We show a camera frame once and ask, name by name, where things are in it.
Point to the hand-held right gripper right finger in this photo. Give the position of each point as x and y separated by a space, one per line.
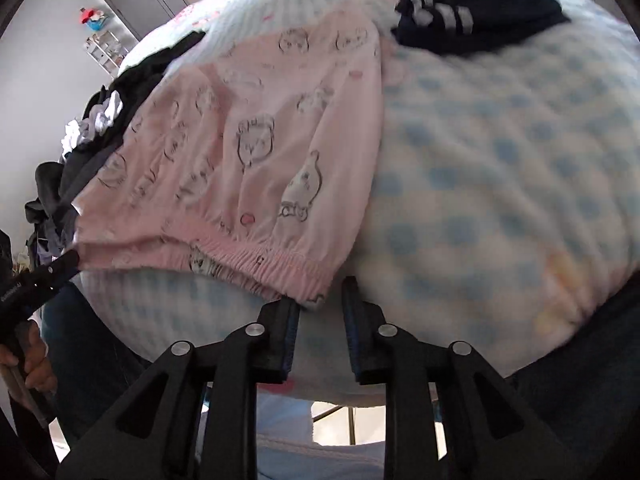
350 340

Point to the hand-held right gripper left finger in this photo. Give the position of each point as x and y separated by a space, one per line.
291 345

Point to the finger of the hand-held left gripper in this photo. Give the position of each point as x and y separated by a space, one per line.
57 275

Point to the pink printed pajama pants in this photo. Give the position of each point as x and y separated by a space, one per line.
250 160

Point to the person's left hand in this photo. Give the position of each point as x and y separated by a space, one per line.
40 365

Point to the black pants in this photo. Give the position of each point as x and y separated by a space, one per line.
55 195

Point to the white garment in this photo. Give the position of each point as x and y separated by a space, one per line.
97 120

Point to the blue checked cat print blanket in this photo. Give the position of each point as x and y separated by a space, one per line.
500 185

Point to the black top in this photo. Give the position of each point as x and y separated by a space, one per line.
145 70

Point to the white shelf rack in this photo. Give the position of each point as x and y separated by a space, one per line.
107 52

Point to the navy white-striped garment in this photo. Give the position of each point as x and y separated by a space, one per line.
475 15

